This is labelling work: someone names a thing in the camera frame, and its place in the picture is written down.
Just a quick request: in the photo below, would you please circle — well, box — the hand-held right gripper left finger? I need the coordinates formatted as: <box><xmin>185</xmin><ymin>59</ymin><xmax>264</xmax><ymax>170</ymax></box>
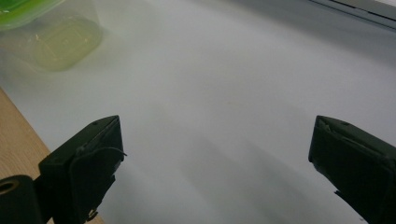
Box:
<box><xmin>33</xmin><ymin>115</ymin><xmax>128</xmax><ymax>224</ymax></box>

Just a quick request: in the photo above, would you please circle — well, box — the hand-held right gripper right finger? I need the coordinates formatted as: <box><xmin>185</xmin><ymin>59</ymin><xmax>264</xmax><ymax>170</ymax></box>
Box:
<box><xmin>308</xmin><ymin>115</ymin><xmax>396</xmax><ymax>224</ymax></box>

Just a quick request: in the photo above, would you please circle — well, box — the small clear plastic container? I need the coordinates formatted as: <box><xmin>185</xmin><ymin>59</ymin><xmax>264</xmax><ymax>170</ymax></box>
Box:
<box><xmin>0</xmin><ymin>0</ymin><xmax>104</xmax><ymax>74</ymax></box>

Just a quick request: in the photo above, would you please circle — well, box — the small green container lid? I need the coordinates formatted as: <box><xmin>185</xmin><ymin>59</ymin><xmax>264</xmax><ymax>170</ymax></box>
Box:
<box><xmin>0</xmin><ymin>0</ymin><xmax>64</xmax><ymax>32</ymax></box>

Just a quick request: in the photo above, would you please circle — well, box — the grey metal frame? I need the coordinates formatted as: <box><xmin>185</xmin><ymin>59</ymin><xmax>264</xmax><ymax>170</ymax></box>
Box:
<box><xmin>307</xmin><ymin>0</ymin><xmax>396</xmax><ymax>32</ymax></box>

